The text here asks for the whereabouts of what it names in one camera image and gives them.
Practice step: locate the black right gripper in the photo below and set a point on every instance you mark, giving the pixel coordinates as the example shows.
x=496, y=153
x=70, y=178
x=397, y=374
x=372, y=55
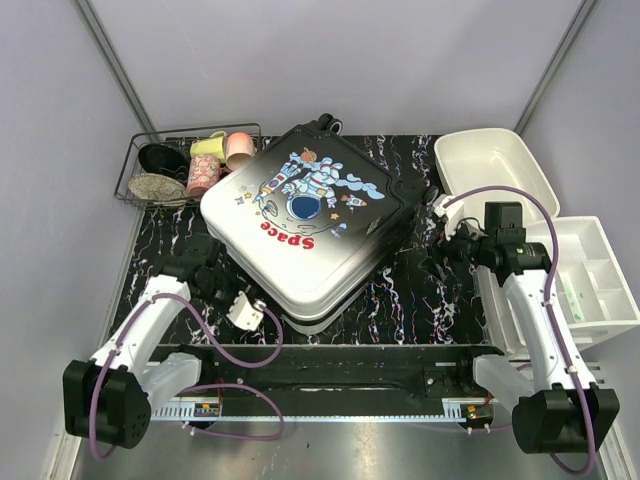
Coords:
x=450, y=249

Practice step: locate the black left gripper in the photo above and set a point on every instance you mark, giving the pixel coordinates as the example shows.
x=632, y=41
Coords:
x=236, y=284

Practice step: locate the space astronaut kids suitcase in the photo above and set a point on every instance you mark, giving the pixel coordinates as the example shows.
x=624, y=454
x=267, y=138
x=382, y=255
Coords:
x=310, y=219

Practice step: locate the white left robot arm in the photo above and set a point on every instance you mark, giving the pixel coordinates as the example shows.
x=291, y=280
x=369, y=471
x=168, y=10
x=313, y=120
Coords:
x=110, y=398

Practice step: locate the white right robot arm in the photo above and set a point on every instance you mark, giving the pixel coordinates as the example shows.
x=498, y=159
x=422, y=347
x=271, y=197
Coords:
x=558, y=408

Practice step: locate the white plastic basin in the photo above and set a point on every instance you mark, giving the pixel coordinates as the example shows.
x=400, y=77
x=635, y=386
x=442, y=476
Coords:
x=471, y=159

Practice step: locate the speckled grey plate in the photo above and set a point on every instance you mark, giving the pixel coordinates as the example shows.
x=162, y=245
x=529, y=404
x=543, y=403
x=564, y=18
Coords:
x=158, y=189

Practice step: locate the pink patterned mug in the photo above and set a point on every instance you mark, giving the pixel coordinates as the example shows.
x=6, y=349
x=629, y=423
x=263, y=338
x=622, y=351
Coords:
x=204, y=173

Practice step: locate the black bowl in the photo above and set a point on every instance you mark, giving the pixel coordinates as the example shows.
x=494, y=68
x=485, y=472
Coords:
x=161, y=159

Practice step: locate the white compartment organizer box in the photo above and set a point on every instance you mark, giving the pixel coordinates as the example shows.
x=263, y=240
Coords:
x=591, y=288

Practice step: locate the yellow mug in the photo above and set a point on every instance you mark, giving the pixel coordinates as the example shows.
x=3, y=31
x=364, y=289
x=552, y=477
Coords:
x=214, y=145

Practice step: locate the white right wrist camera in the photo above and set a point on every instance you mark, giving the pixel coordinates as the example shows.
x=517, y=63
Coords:
x=449, y=212

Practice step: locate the black wire dish rack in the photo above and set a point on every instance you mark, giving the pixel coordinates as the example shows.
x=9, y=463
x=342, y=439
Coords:
x=181, y=140

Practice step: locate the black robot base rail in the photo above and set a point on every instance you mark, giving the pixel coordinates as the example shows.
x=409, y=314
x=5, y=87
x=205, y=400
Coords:
x=331, y=380

